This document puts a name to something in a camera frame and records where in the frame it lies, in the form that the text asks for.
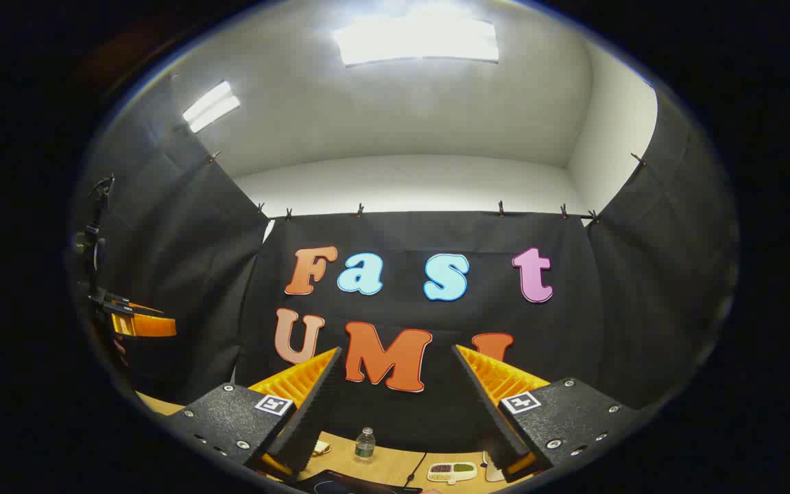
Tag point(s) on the black induction cooktop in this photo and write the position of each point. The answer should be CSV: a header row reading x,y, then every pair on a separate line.
x,y
347,486

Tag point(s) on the white divided grain dish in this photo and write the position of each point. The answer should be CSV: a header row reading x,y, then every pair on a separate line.
x,y
451,472

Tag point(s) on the row of black clips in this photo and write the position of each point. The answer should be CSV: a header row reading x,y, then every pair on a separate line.
x,y
360,209

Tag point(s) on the black backdrop cloth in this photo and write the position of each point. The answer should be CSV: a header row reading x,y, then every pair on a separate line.
x,y
402,233

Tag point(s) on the sandwich with lettuce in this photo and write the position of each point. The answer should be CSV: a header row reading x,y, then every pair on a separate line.
x,y
321,448

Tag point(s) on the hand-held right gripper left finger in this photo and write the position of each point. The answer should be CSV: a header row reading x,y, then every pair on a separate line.
x,y
313,418

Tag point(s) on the large rectangular ceiling light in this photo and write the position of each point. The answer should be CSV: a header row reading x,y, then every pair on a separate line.
x,y
415,41

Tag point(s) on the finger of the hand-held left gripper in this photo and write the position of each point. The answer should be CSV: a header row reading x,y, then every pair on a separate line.
x,y
148,326

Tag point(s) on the small rectangular ceiling light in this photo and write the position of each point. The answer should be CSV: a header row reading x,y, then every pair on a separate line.
x,y
211,106

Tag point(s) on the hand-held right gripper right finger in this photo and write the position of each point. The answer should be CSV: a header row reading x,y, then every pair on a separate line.
x,y
487,412

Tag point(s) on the clear plastic water bottle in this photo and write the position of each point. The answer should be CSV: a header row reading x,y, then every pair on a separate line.
x,y
365,446

